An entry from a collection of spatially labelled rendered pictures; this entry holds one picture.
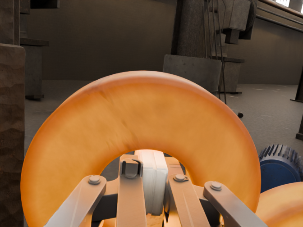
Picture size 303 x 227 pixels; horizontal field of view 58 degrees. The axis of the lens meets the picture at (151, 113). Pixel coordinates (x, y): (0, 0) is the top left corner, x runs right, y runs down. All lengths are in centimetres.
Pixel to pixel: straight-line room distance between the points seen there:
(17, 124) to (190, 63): 224
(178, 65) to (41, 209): 245
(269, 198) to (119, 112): 13
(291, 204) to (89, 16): 708
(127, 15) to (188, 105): 765
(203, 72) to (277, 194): 239
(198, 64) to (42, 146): 243
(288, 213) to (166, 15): 851
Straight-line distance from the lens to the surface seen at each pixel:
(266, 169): 185
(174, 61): 263
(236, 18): 789
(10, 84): 41
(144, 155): 16
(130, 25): 783
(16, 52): 41
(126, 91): 16
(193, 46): 425
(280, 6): 1261
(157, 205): 16
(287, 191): 24
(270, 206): 23
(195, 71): 257
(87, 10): 719
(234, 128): 17
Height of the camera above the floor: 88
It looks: 13 degrees down
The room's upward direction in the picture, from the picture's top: 6 degrees clockwise
